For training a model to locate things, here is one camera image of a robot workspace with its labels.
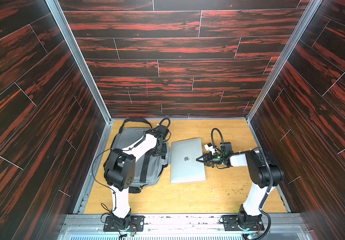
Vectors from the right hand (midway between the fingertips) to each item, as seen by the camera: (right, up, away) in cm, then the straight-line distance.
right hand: (198, 159), depth 94 cm
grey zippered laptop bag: (-31, -4, -7) cm, 32 cm away
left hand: (-23, +4, 0) cm, 23 cm away
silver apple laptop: (-9, -5, 0) cm, 10 cm away
